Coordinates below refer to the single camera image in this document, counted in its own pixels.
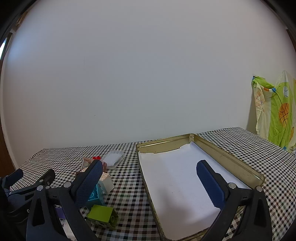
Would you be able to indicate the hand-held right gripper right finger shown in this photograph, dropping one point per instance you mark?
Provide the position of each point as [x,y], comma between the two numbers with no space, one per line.
[211,187]

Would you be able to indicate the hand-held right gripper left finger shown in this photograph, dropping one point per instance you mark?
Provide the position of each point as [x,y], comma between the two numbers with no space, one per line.
[89,183]

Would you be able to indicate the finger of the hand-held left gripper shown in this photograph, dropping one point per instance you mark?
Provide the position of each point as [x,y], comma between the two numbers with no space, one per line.
[15,174]
[47,177]

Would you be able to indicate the teal printed toy brick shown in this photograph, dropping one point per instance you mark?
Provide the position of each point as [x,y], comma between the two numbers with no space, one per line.
[97,197]

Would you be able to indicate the pink picture frame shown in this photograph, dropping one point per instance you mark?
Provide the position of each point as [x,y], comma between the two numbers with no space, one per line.
[86,163]

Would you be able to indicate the red toy brick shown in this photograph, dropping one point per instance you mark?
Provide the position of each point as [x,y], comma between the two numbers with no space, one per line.
[97,158]

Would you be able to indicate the green toy brick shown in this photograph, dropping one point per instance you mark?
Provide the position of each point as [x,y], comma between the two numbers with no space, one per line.
[101,214]

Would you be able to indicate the clear plastic box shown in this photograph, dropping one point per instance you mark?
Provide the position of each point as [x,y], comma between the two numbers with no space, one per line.
[112,158]

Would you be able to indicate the gold metal tin box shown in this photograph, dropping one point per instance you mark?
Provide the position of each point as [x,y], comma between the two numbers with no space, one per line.
[231,157]

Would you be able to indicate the purple block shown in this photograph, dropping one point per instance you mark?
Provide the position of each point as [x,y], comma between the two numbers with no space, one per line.
[60,212]

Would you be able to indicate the brown wooden door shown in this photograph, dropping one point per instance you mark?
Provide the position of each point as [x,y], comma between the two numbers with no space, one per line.
[5,150]

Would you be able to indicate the white paper liner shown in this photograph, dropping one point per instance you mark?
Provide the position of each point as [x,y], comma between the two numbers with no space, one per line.
[175,176]

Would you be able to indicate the checked tablecloth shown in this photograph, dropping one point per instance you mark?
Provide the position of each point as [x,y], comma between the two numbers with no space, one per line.
[129,208]

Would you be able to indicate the green printed bedding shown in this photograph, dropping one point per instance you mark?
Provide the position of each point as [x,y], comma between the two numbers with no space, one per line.
[277,111]

